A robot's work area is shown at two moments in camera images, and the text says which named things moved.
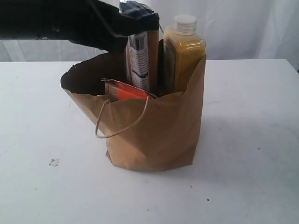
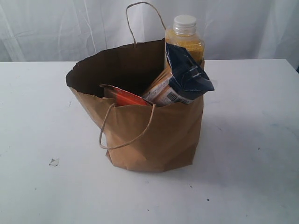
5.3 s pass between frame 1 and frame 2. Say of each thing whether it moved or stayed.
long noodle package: moved
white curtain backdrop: stayed
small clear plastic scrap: stayed
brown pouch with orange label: moved
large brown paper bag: stayed
